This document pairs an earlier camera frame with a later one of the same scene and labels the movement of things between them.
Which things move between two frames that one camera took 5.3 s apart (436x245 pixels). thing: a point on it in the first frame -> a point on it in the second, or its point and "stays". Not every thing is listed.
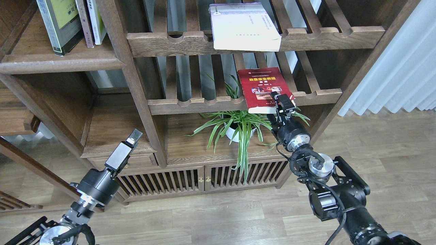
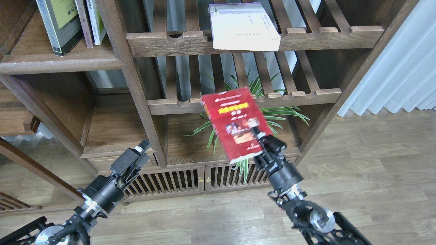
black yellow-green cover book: (62, 19) stays
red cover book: (258, 83) -> (233, 114)
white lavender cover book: (243, 26) stays
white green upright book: (99, 30) stays
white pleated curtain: (404, 76) stays
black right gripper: (289, 133) -> (286, 180)
